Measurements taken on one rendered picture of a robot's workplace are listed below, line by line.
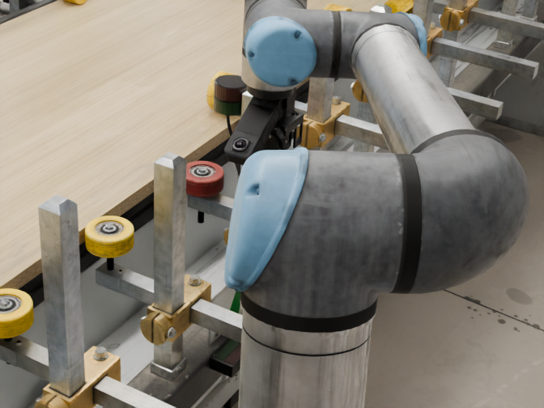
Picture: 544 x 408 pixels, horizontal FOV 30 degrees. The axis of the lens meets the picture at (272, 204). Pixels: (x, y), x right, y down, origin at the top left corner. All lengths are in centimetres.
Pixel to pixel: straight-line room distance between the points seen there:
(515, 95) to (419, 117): 321
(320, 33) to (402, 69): 22
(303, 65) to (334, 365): 58
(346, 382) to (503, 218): 19
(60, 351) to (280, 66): 48
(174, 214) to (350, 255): 75
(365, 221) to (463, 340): 224
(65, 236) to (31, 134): 72
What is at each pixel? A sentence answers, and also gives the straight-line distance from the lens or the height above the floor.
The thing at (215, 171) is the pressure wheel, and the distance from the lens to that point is 186.
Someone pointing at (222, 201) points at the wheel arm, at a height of 86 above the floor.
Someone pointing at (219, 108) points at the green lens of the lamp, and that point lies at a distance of 169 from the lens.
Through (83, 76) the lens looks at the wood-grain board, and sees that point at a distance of 224.
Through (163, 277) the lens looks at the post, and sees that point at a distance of 159.
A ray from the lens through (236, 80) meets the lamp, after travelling 170.
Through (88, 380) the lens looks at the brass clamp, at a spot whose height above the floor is 85.
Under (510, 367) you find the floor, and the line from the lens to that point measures 296.
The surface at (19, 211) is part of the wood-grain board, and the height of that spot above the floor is 90.
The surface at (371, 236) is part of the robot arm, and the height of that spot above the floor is 140.
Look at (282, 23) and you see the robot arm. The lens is 132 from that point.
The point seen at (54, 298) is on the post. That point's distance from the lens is 136.
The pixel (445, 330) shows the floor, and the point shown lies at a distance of 304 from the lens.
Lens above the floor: 183
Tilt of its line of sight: 31 degrees down
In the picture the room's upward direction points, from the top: 4 degrees clockwise
